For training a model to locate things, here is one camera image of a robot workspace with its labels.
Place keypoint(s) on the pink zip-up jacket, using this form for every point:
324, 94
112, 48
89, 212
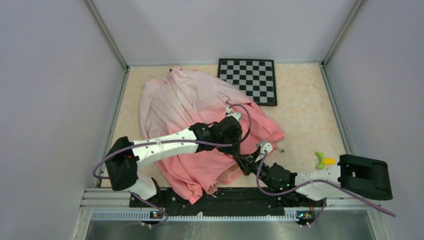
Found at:
185, 97

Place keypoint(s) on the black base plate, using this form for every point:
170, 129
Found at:
232, 202

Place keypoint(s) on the aluminium frame rail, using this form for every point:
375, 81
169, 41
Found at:
106, 204

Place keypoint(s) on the black white checkerboard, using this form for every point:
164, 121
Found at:
255, 78

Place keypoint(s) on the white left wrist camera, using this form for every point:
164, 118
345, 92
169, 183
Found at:
236, 115

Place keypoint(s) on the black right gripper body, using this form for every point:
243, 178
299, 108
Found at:
263, 171

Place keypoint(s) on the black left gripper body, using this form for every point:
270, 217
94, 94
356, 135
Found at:
234, 140

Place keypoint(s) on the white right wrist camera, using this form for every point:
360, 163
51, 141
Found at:
264, 147

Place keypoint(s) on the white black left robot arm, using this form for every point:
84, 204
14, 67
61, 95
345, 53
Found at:
126, 157

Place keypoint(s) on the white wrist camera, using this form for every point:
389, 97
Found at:
264, 147
236, 115

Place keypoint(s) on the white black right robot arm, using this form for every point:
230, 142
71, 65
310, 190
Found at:
365, 177

